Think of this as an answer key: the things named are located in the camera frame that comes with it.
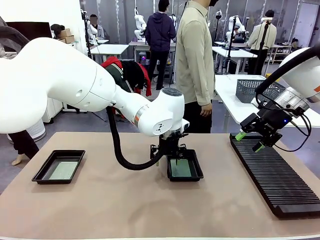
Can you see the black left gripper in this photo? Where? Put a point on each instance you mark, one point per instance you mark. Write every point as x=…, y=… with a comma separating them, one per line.
x=170, y=143

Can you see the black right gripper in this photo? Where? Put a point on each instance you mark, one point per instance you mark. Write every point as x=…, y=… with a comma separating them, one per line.
x=275, y=118

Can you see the green circuit board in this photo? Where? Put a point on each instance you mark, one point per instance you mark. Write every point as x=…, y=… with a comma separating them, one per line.
x=183, y=170
x=63, y=171

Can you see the black ESD tray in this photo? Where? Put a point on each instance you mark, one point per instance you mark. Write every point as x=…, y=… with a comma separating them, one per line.
x=45, y=172
x=197, y=170

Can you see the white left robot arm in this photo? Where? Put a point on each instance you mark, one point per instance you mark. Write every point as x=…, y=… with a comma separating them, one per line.
x=62, y=75

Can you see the person's right forearm beige sleeve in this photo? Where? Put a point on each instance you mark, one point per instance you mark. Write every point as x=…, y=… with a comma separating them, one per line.
x=206, y=92

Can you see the person's right hand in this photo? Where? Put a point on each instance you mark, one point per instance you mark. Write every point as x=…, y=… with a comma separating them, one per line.
x=206, y=110

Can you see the grey mesh basket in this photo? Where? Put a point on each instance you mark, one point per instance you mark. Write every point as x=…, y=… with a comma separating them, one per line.
x=246, y=90

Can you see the white work table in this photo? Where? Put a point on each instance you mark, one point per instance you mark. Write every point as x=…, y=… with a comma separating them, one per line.
x=110, y=48
x=235, y=53
x=230, y=100

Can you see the black slotted board rack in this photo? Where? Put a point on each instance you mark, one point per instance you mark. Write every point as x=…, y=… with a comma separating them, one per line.
x=280, y=180

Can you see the yellow bin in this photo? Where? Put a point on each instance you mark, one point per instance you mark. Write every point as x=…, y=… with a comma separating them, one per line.
x=269, y=75

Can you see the metal storage shelf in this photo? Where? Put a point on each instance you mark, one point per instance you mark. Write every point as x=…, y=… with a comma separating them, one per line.
x=281, y=51

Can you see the black jacket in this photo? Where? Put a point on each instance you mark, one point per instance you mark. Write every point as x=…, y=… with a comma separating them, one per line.
x=135, y=72

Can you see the dark green puffer jacket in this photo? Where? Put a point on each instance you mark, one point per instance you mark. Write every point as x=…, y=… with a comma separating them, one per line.
x=117, y=75

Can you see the person in cream sweater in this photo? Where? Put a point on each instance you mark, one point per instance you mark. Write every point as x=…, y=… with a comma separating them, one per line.
x=271, y=35

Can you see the person in beige shirt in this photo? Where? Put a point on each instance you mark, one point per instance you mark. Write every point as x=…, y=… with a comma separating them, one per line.
x=190, y=50

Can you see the red jacket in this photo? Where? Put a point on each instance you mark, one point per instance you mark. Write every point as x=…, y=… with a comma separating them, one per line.
x=111, y=61

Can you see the pale door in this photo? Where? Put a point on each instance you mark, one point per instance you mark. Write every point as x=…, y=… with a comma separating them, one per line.
x=306, y=25

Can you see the person in navy hoodie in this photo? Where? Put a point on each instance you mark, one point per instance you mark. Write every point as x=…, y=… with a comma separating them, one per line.
x=160, y=32

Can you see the white desk with wooden top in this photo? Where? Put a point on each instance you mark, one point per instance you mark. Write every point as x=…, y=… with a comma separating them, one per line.
x=52, y=110

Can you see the black stand with round head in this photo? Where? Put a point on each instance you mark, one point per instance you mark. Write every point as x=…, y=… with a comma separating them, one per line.
x=219, y=14

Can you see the white air purifier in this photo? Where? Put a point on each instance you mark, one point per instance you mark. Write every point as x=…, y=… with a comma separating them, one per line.
x=37, y=131

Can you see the seated person in grey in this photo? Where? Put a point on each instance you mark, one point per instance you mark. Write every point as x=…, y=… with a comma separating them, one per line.
x=98, y=31

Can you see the cardboard box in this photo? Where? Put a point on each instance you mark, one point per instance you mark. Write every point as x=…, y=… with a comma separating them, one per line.
x=69, y=39
x=66, y=33

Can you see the black cap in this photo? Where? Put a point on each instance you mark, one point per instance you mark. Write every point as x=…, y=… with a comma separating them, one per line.
x=57, y=28

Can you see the black computer monitor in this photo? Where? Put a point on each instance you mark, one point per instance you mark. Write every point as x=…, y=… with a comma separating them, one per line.
x=37, y=30

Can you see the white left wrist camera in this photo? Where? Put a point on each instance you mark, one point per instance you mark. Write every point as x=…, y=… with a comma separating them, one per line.
x=184, y=125

